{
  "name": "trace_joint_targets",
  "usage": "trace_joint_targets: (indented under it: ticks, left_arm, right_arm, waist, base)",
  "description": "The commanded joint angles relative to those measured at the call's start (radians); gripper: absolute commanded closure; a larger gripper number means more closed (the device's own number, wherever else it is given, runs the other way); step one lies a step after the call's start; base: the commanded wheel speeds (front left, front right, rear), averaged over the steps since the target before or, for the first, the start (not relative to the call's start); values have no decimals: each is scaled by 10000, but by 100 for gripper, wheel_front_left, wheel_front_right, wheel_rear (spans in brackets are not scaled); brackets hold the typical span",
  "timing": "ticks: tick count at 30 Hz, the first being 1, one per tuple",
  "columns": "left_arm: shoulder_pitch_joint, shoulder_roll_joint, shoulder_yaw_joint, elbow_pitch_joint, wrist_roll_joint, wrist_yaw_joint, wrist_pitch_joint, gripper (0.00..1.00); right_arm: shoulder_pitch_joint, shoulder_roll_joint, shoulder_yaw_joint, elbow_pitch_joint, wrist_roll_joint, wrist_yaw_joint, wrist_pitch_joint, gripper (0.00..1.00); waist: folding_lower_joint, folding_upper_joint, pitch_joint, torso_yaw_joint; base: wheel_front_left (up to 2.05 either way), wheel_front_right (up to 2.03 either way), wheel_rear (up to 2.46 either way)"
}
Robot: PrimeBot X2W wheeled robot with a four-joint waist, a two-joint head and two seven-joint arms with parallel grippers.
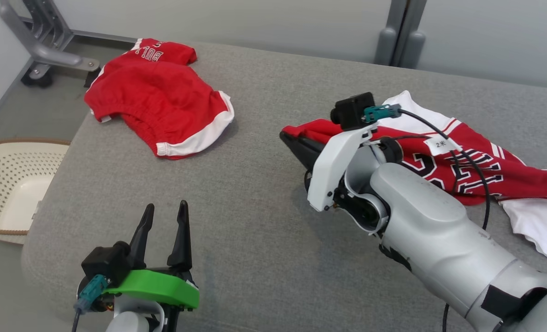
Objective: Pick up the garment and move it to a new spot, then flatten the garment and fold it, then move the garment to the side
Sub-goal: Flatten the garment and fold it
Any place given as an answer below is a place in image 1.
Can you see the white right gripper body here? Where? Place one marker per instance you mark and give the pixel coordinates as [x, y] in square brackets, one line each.
[331, 166]

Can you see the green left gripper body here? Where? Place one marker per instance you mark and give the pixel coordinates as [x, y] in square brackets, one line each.
[162, 288]

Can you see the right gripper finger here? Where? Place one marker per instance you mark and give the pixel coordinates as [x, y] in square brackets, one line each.
[305, 150]

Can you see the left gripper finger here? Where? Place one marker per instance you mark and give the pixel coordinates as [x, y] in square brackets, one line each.
[182, 244]
[142, 244]

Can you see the red white-trimmed shorts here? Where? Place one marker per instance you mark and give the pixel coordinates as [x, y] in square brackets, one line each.
[162, 101]

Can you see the red white basketball jersey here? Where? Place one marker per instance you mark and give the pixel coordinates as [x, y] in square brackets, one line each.
[531, 180]

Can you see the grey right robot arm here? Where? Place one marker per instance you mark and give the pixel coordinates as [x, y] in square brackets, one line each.
[430, 230]

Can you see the cream perforated laundry basket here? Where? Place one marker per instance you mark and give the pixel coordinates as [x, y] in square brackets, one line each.
[10, 184]

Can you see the black caster wheel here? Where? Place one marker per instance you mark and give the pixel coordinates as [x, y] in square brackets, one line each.
[92, 79]
[38, 78]

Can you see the grey metal stand legs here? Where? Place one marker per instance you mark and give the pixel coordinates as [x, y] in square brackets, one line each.
[47, 32]

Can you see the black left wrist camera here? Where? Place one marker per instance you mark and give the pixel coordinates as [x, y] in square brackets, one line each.
[105, 263]

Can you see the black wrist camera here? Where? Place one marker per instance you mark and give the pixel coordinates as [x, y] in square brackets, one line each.
[354, 110]
[105, 263]

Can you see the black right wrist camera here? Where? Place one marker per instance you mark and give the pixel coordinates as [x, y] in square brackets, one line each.
[354, 110]

